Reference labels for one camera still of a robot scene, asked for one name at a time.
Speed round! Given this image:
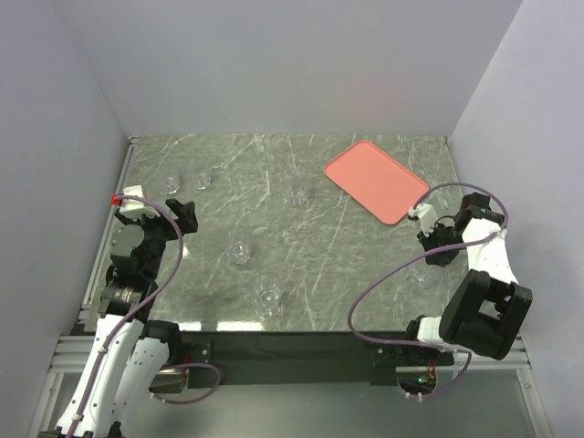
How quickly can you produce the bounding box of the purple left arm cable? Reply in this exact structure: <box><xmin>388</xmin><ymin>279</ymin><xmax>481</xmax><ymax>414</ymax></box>
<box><xmin>63</xmin><ymin>194</ymin><xmax>223</xmax><ymax>434</ymax></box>

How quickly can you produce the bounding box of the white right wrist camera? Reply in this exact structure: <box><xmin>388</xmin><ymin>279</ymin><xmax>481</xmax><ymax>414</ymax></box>
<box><xmin>408</xmin><ymin>203</ymin><xmax>438</xmax><ymax>236</ymax></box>

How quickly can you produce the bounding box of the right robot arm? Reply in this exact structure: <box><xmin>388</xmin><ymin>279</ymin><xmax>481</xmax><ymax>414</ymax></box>
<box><xmin>401</xmin><ymin>193</ymin><xmax>533</xmax><ymax>364</ymax></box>

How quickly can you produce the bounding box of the pink plastic tray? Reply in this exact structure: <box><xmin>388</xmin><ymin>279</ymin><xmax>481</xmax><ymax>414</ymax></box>
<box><xmin>323</xmin><ymin>140</ymin><xmax>429</xmax><ymax>225</ymax></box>

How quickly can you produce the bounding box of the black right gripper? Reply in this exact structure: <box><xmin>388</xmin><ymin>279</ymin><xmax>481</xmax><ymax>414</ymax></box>
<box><xmin>417</xmin><ymin>221</ymin><xmax>466</xmax><ymax>267</ymax></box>

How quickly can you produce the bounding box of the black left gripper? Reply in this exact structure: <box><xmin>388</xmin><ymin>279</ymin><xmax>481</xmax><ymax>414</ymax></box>
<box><xmin>116</xmin><ymin>197</ymin><xmax>196</xmax><ymax>278</ymax></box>

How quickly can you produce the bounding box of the aluminium rail frame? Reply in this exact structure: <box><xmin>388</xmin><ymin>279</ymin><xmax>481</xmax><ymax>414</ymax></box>
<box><xmin>45</xmin><ymin>136</ymin><xmax>138</xmax><ymax>438</ymax></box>

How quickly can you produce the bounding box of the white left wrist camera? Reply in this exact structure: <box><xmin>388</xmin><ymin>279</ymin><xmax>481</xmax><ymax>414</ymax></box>
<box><xmin>110</xmin><ymin>184</ymin><xmax>158</xmax><ymax>219</ymax></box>

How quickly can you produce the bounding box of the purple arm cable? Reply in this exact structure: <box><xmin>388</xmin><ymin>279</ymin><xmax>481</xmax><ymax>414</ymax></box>
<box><xmin>63</xmin><ymin>194</ymin><xmax>223</xmax><ymax>434</ymax></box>
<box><xmin>347</xmin><ymin>182</ymin><xmax>510</xmax><ymax>400</ymax></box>

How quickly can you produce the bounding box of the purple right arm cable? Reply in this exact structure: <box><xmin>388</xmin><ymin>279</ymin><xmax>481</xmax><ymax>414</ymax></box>
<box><xmin>347</xmin><ymin>182</ymin><xmax>510</xmax><ymax>400</ymax></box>

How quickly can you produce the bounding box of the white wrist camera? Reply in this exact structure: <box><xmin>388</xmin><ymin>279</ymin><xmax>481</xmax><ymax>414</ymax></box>
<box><xmin>110</xmin><ymin>184</ymin><xmax>158</xmax><ymax>219</ymax></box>
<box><xmin>408</xmin><ymin>203</ymin><xmax>438</xmax><ymax>236</ymax></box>

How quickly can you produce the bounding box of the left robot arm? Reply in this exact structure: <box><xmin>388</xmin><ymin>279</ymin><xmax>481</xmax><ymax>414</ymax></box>
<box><xmin>40</xmin><ymin>194</ymin><xmax>198</xmax><ymax>437</ymax></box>

